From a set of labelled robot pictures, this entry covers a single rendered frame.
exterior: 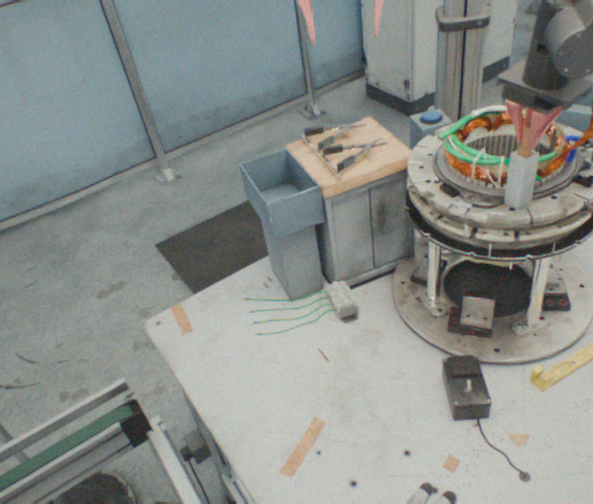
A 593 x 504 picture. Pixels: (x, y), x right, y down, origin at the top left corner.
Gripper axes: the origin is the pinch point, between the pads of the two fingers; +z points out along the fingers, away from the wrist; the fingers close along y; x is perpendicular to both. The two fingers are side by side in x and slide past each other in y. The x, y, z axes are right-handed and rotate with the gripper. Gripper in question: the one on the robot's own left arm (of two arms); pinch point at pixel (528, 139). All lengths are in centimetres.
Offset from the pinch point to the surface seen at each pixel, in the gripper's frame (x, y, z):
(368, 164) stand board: -2.2, -28.4, 17.3
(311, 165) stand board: -9.1, -37.1, 18.2
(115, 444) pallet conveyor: -64, -35, 54
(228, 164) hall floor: 69, -201, 141
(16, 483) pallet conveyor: -81, -38, 50
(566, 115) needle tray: 34.8, -10.2, 16.1
